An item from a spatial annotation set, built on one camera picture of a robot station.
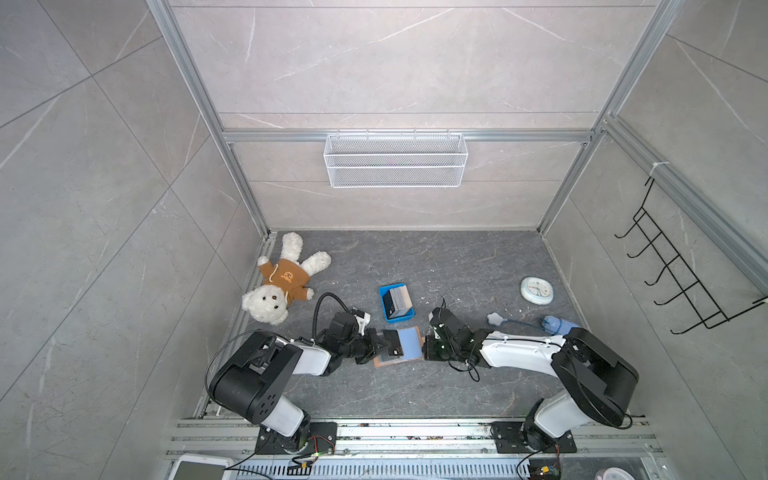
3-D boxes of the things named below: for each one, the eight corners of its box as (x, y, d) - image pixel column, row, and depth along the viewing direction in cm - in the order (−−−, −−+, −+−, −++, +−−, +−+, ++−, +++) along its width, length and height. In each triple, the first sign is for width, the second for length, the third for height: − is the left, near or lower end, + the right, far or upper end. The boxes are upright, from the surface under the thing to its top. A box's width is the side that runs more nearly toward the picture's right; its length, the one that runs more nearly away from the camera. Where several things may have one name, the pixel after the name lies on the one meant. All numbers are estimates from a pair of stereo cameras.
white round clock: (523, 305, 101) (527, 300, 98) (516, 282, 107) (519, 276, 104) (553, 305, 101) (558, 300, 98) (544, 282, 107) (548, 276, 104)
